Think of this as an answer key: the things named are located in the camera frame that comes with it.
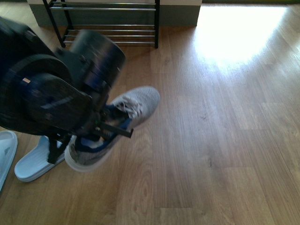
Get light blue slipper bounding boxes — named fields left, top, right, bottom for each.
left=14, top=136, right=65, bottom=182
left=0, top=130, right=18, bottom=190

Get grey knit sneaker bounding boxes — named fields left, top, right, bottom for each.
left=65, top=86, right=160, bottom=172

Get light blue right slipper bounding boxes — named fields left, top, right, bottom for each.
left=14, top=136, right=65, bottom=182

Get black metal shoe rack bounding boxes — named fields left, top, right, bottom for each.
left=43, top=0, right=160, bottom=48

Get light blue left slipper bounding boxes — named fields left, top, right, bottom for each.
left=0, top=130, right=18, bottom=190

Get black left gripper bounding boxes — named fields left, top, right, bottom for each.
left=0, top=29, right=134, bottom=164

